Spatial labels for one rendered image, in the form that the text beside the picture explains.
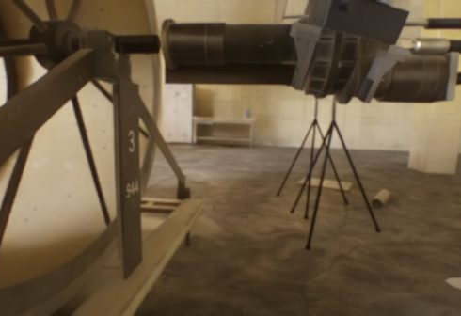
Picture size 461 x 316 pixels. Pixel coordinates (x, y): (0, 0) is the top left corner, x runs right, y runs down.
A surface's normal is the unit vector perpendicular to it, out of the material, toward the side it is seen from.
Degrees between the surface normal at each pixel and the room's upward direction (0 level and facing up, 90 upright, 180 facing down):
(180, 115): 90
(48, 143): 61
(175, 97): 90
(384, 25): 113
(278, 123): 90
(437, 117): 90
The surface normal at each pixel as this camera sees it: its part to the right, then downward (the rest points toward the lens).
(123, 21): -0.11, 0.53
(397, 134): -0.11, 0.13
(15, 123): 0.99, 0.04
